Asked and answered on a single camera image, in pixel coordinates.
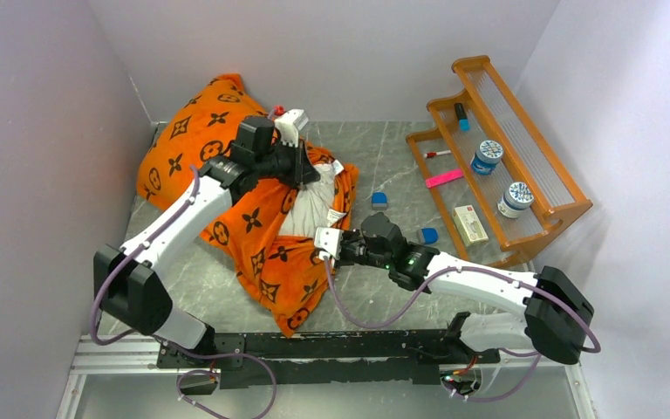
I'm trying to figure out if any red white marker pen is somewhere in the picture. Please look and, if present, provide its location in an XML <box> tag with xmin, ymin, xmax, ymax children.
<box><xmin>423</xmin><ymin>150</ymin><xmax>452</xmax><ymax>159</ymax></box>

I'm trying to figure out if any wooden tiered shelf rack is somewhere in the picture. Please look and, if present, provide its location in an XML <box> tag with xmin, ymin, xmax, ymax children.
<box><xmin>406</xmin><ymin>56</ymin><xmax>592</xmax><ymax>267</ymax></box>

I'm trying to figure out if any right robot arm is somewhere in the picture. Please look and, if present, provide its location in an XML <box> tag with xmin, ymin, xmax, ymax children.
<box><xmin>315</xmin><ymin>212</ymin><xmax>601</xmax><ymax>365</ymax></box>

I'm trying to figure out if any small cardboard box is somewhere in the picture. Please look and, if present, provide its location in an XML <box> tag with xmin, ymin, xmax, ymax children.
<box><xmin>452</xmin><ymin>205</ymin><xmax>489</xmax><ymax>247</ymax></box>

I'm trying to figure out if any white pillow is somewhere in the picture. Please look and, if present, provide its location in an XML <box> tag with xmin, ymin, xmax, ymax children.
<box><xmin>278</xmin><ymin>160</ymin><xmax>345</xmax><ymax>238</ymax></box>

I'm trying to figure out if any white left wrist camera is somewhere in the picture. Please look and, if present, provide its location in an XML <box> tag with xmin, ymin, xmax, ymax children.
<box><xmin>274</xmin><ymin>109</ymin><xmax>309</xmax><ymax>148</ymax></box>

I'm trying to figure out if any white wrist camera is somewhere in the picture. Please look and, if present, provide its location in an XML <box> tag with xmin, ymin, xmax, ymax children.
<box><xmin>313</xmin><ymin>227</ymin><xmax>344</xmax><ymax>261</ymax></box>
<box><xmin>274</xmin><ymin>109</ymin><xmax>309</xmax><ymax>148</ymax></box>

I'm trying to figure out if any pink flat strip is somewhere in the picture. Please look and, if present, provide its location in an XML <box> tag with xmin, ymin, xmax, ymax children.
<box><xmin>425</xmin><ymin>168</ymin><xmax>464</xmax><ymax>189</ymax></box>

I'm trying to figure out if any blue jar far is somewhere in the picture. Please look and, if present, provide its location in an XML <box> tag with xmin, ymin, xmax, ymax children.
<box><xmin>497</xmin><ymin>182</ymin><xmax>535</xmax><ymax>219</ymax></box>

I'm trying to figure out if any blue jar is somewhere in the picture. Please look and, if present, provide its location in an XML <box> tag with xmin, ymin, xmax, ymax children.
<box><xmin>497</xmin><ymin>182</ymin><xmax>535</xmax><ymax>219</ymax></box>
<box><xmin>470</xmin><ymin>140</ymin><xmax>504</xmax><ymax>175</ymax></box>

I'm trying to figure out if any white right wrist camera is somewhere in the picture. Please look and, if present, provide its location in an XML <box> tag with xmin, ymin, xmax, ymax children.
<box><xmin>313</xmin><ymin>227</ymin><xmax>344</xmax><ymax>261</ymax></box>

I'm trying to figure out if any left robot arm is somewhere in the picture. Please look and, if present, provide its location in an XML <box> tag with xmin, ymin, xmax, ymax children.
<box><xmin>90</xmin><ymin>109</ymin><xmax>319</xmax><ymax>367</ymax></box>

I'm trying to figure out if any orange patterned pillowcase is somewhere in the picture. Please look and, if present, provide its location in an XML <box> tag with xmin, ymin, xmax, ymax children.
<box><xmin>136</xmin><ymin>73</ymin><xmax>359</xmax><ymax>338</ymax></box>

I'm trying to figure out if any blue grey eraser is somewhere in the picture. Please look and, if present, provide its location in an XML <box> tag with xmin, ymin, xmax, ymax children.
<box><xmin>416</xmin><ymin>228</ymin><xmax>439</xmax><ymax>245</ymax></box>

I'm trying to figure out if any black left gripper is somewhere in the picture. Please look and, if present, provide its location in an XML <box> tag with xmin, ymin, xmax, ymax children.
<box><xmin>252</xmin><ymin>135</ymin><xmax>318</xmax><ymax>187</ymax></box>

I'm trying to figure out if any blue black highlighter marker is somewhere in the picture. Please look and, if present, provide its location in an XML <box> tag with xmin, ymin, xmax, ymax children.
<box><xmin>454</xmin><ymin>102</ymin><xmax>470</xmax><ymax>132</ymax></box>

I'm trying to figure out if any blue jar near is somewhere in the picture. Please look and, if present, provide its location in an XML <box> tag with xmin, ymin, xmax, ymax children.
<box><xmin>470</xmin><ymin>140</ymin><xmax>504</xmax><ymax>175</ymax></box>

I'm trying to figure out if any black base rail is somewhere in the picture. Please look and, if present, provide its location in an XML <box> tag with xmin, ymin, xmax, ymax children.
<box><xmin>156</xmin><ymin>329</ymin><xmax>500</xmax><ymax>389</ymax></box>

